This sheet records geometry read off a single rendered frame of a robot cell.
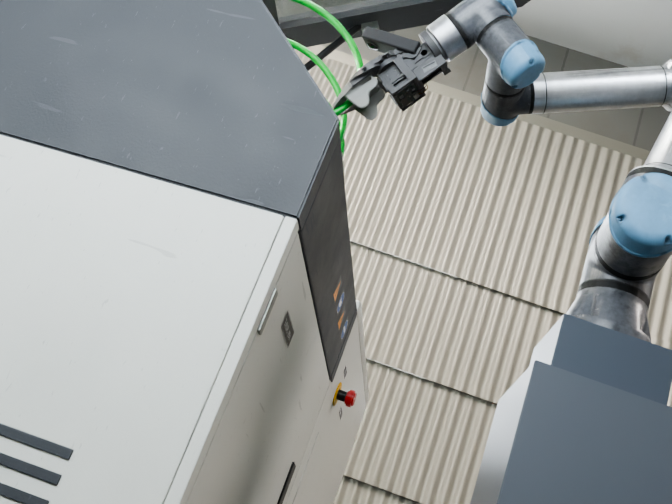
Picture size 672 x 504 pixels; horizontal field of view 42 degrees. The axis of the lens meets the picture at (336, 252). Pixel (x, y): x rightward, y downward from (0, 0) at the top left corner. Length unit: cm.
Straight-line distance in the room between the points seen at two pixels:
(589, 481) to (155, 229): 69
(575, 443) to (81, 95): 85
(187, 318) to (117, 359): 10
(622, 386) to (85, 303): 78
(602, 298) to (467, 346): 204
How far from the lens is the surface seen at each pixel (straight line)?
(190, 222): 113
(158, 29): 132
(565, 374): 132
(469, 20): 159
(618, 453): 132
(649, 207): 138
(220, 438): 107
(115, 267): 112
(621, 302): 146
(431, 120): 389
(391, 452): 332
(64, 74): 131
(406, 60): 161
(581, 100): 168
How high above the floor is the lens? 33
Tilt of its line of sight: 23 degrees up
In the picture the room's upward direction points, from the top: 21 degrees clockwise
